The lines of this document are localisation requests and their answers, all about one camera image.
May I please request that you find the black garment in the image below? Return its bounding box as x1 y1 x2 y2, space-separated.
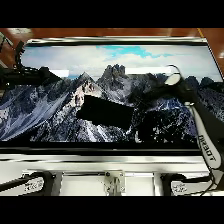
75 94 136 131

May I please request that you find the silver frame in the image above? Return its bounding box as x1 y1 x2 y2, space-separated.
0 152 224 197

